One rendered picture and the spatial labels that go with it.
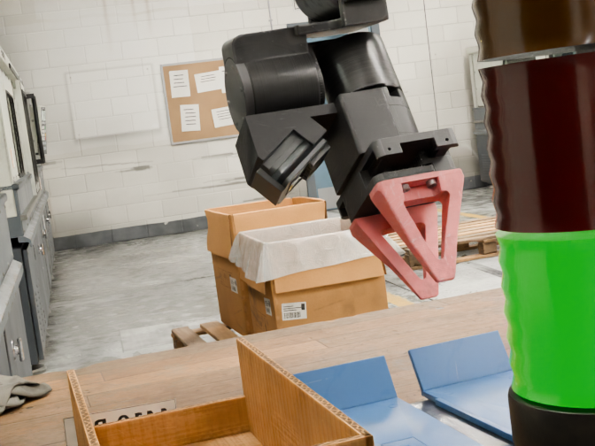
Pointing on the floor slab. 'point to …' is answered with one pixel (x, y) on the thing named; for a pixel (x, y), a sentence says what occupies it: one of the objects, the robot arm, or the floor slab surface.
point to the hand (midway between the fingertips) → (433, 279)
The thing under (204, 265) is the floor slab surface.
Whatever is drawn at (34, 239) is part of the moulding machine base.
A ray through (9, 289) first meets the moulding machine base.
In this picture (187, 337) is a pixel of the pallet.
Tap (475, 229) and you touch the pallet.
